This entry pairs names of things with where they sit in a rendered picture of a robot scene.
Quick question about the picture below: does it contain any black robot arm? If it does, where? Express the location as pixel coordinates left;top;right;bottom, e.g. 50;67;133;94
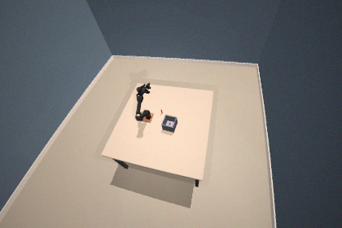
135;87;151;121

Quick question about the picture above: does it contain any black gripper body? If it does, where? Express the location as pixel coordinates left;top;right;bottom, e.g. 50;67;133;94
140;85;151;93

